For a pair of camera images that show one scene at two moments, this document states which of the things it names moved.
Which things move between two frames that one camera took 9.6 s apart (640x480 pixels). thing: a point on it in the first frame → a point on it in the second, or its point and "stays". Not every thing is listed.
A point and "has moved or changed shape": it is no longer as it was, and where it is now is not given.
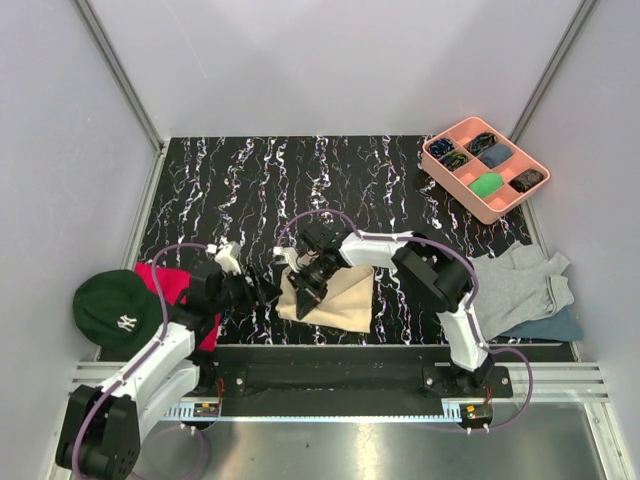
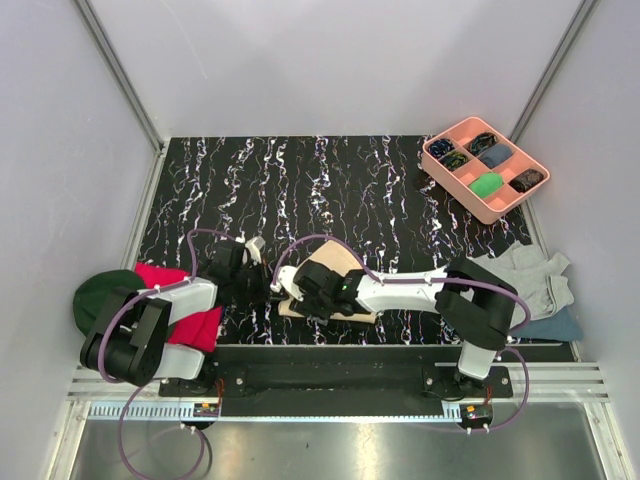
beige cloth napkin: x=346 y=304 has moved or changed shape
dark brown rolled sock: x=526 y=179 stays
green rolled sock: x=486 y=184 stays
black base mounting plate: x=228 y=371 stays
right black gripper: x=310 y=297 → x=305 y=307
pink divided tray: x=479 y=170 stays
